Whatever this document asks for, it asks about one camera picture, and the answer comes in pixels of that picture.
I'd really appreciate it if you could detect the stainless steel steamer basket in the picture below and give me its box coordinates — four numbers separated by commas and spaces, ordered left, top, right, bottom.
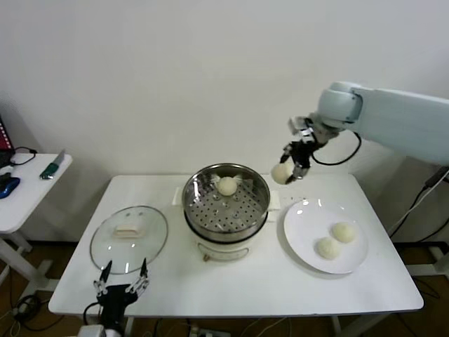
173, 162, 281, 243

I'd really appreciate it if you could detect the white metal floor frame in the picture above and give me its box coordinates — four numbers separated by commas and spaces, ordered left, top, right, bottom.
406, 245, 449, 278

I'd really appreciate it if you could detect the white power cable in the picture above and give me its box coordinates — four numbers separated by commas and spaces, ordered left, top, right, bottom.
387, 180, 439, 235

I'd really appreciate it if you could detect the black power adapter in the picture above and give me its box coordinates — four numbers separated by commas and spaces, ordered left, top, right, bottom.
425, 166, 449, 189

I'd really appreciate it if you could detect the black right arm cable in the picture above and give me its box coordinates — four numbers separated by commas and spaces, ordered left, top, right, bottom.
311, 132, 362, 166

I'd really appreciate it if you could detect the white side table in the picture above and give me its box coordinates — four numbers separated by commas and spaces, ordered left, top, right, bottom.
0, 153, 74, 292

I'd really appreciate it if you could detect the green handled knife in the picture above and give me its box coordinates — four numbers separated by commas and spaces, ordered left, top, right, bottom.
39, 149, 67, 181

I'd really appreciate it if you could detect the black power cable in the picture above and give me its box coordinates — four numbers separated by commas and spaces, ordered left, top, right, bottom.
391, 185, 449, 244

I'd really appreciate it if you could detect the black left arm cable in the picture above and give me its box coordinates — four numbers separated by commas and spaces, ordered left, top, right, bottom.
83, 300, 105, 326

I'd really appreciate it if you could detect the large white plate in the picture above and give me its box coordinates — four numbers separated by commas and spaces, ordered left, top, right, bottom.
283, 199, 370, 275

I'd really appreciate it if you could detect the round glass pot lid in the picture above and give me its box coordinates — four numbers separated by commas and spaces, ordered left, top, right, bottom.
90, 205, 170, 275

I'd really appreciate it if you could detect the laptop with red screen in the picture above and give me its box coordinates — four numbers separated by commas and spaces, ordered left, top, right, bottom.
0, 114, 17, 169

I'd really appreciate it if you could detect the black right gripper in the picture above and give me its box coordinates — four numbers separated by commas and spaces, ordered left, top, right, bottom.
279, 139, 316, 185

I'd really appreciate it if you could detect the thin black looped cable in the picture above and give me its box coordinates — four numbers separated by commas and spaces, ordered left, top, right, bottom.
10, 146, 39, 166

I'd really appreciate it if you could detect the white steamed baozi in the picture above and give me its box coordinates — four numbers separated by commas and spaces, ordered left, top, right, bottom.
214, 176, 236, 197
271, 161, 294, 186
331, 222, 358, 244
314, 237, 341, 260

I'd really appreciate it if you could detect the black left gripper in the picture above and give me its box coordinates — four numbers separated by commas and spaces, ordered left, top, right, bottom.
92, 258, 150, 331

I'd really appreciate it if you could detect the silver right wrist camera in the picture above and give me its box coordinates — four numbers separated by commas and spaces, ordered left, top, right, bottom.
288, 115, 319, 144

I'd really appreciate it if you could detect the white floor power strip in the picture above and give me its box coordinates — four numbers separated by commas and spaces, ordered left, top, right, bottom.
189, 324, 227, 337

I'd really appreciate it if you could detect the blue computer mouse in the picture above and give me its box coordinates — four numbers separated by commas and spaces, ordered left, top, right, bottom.
0, 177, 22, 200

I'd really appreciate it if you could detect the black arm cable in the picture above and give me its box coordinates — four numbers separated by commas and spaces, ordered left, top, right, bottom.
311, 132, 362, 166
83, 300, 105, 326

